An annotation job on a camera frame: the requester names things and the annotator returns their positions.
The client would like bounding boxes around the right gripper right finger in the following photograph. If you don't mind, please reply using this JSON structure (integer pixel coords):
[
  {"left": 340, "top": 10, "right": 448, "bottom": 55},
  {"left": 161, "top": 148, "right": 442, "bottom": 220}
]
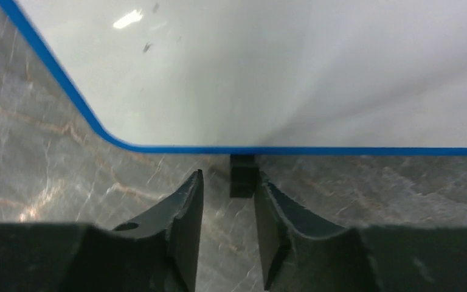
[{"left": 254, "top": 172, "right": 359, "bottom": 291}]

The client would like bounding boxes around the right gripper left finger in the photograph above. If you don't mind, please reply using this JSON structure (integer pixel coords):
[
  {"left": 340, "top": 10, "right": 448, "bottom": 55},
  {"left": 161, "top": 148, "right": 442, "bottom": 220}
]
[{"left": 112, "top": 169, "right": 204, "bottom": 291}]

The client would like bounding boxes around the blue framed whiteboard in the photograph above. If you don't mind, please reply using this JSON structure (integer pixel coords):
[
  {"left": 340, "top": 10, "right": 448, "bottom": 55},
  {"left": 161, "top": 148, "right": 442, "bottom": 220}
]
[{"left": 0, "top": 1, "right": 467, "bottom": 156}]

